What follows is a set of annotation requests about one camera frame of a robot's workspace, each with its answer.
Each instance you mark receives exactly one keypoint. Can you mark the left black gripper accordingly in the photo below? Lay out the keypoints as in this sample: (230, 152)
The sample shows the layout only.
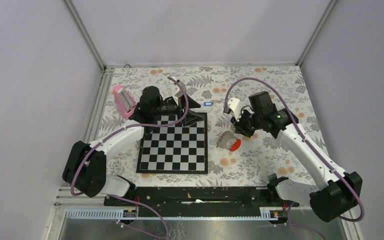
(191, 117)

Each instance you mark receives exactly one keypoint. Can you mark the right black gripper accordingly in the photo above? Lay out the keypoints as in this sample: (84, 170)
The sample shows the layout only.
(238, 125)

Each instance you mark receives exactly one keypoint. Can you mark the keyring with red fob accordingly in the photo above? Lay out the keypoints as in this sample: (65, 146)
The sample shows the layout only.
(229, 141)

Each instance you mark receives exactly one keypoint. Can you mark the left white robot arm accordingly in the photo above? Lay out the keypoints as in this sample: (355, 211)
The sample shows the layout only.
(86, 167)

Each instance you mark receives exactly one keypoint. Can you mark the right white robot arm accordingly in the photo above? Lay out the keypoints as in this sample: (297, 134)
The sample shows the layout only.
(335, 191)

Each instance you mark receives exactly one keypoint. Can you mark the black white chessboard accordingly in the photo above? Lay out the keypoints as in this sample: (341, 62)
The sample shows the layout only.
(176, 149)

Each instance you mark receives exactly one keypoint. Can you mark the floral table mat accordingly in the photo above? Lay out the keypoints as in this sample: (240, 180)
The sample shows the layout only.
(258, 156)

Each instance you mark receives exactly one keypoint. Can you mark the pink metronome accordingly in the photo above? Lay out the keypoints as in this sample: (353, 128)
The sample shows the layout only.
(124, 102)

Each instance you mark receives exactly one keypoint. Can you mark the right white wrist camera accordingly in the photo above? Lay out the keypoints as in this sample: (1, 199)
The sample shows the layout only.
(234, 106)

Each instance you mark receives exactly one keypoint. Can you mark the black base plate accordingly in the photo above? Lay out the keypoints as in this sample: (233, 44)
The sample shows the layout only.
(202, 202)

